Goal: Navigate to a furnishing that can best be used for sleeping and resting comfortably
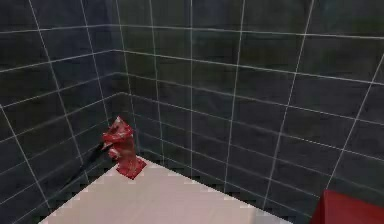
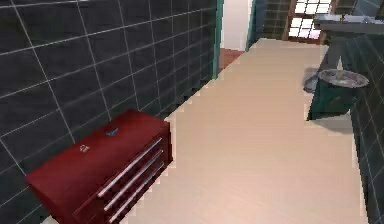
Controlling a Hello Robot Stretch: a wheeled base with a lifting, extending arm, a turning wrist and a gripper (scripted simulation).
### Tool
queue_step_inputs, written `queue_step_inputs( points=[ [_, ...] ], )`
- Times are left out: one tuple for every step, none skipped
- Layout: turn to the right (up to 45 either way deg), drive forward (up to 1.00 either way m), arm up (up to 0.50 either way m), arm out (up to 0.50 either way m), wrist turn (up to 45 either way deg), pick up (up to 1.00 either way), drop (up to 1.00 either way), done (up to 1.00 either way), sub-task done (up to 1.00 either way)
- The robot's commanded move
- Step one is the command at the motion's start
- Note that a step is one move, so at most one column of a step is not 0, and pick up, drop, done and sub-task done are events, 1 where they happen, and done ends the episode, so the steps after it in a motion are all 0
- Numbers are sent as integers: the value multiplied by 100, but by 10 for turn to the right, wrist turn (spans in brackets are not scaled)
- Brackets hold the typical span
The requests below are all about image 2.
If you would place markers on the teal door frame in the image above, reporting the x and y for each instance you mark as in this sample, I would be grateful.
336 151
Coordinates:
217 36

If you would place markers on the small white object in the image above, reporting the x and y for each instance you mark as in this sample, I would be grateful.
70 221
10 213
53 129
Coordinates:
83 147

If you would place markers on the red chest of drawers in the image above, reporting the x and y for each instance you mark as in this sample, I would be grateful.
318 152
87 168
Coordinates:
83 173

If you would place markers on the grey sink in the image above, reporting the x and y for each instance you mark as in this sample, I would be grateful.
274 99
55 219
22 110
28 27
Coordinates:
346 25

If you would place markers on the small blue object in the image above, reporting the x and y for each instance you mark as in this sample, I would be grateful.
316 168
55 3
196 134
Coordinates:
112 132

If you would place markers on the brown framed window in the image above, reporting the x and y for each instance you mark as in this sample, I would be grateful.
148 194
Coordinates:
306 20

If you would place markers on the dark green bin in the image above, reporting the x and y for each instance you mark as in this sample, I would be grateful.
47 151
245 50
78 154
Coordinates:
330 100

